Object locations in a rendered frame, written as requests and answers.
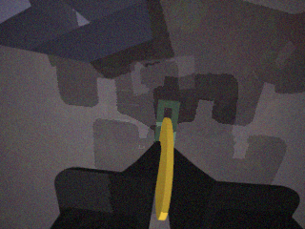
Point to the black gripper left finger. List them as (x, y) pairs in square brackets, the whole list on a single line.
[(130, 192)]

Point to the gold coin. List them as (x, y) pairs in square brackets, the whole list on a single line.
[(164, 184)]

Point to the grey box side wall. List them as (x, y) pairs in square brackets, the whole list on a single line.
[(89, 41)]

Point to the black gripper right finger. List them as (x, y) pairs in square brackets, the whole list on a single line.
[(196, 197)]

